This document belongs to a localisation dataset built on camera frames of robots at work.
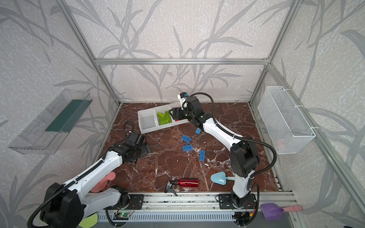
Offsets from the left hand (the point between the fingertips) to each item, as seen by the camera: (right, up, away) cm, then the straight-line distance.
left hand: (146, 146), depth 85 cm
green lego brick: (+4, +19, +23) cm, 30 cm away
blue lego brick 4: (+34, -6, +4) cm, 35 cm away
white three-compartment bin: (+3, +17, +19) cm, 25 cm away
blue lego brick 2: (+24, +3, +11) cm, 27 cm away
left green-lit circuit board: (-8, -32, -14) cm, 36 cm away
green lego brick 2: (+8, +15, +20) cm, 26 cm away
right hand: (+17, +25, -1) cm, 30 cm away
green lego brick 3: (+9, +19, +23) cm, 31 cm away
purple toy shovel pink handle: (+68, -29, -15) cm, 75 cm away
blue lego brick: (+32, +7, +17) cm, 37 cm away
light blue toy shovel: (+44, -17, -3) cm, 48 cm away
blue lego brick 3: (+24, -3, +8) cm, 26 cm away
